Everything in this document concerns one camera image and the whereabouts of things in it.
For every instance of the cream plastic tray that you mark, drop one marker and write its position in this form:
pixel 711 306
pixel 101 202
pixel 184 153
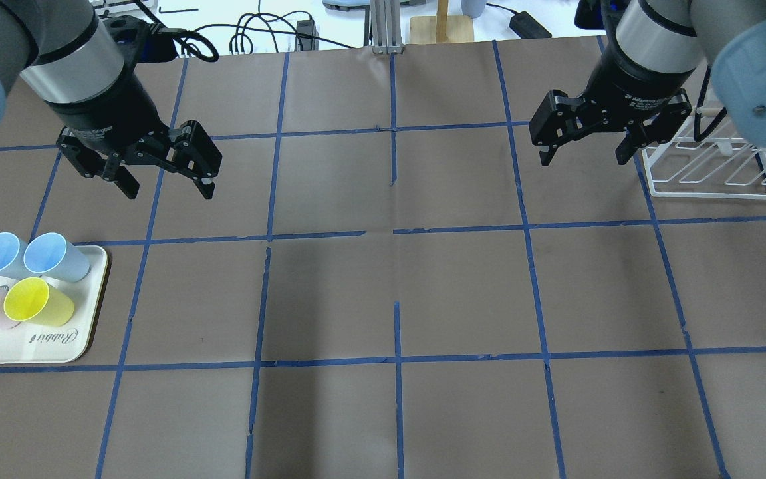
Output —
pixel 32 343

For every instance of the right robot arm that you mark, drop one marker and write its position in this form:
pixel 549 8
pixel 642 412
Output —
pixel 652 49

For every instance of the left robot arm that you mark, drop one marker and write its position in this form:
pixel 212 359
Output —
pixel 84 69

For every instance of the wooden mug tree stand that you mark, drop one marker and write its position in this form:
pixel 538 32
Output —
pixel 442 28

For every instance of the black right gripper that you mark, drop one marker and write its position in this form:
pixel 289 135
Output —
pixel 636 86

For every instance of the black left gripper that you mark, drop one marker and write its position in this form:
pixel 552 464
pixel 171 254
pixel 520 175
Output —
pixel 109 113

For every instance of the black power adapter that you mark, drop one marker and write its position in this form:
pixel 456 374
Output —
pixel 526 26

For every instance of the white wire cup rack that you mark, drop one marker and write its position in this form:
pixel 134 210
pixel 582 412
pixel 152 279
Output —
pixel 722 166

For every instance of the yellow plastic cup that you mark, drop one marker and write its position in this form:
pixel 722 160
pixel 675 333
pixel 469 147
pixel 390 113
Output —
pixel 33 300

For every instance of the light blue plastic cup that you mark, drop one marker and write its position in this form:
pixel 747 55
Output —
pixel 52 255

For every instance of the aluminium frame post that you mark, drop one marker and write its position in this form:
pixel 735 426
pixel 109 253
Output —
pixel 385 27

